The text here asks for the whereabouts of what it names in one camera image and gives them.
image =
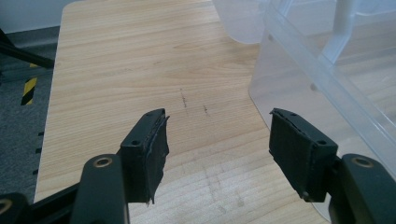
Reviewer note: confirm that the black floor tape mark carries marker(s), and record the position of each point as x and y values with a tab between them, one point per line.
38	151

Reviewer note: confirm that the yellow black hazard tape strip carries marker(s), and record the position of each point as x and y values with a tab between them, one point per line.
29	90

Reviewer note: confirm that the black metal stand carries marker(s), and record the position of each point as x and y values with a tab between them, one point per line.
21	53

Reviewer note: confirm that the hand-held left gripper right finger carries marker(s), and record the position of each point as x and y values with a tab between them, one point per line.
299	158

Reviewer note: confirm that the clear plastic storage box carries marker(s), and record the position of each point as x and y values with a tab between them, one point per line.
311	68
241	21

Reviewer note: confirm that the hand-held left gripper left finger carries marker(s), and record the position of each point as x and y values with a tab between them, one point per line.
143	168

